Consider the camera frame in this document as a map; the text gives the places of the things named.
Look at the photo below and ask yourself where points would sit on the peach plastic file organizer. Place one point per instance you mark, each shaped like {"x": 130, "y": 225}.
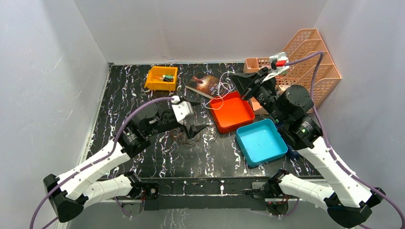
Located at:
{"x": 304, "y": 43}

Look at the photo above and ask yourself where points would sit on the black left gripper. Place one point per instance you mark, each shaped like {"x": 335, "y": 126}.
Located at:
{"x": 188, "y": 123}

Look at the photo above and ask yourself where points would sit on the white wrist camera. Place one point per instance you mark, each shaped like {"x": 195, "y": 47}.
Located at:
{"x": 181, "y": 108}
{"x": 275, "y": 65}

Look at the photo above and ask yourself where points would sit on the orange square tray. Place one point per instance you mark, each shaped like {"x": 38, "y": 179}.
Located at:
{"x": 231, "y": 112}

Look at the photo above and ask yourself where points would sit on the green marker pen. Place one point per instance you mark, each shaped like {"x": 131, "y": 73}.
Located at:
{"x": 170, "y": 77}

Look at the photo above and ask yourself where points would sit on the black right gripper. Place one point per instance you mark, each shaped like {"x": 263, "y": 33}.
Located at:
{"x": 243, "y": 82}

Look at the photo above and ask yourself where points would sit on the yellow plastic parts bin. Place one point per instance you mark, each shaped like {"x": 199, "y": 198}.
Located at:
{"x": 159, "y": 85}

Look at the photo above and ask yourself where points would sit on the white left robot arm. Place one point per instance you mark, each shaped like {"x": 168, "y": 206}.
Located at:
{"x": 73, "y": 191}

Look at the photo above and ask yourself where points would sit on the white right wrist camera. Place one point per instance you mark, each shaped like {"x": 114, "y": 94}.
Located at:
{"x": 275, "y": 65}

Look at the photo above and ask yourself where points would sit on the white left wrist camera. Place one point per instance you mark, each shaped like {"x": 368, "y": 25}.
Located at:
{"x": 181, "y": 108}

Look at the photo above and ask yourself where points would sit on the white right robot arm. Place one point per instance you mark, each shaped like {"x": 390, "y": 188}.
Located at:
{"x": 346, "y": 199}

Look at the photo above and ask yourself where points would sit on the dark blue square tray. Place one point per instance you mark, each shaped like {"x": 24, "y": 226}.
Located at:
{"x": 291, "y": 153}

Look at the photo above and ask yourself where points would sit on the light blue square tray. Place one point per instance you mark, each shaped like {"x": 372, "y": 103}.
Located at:
{"x": 260, "y": 142}

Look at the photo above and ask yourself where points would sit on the dark paperback book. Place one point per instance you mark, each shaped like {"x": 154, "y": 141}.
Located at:
{"x": 208, "y": 85}

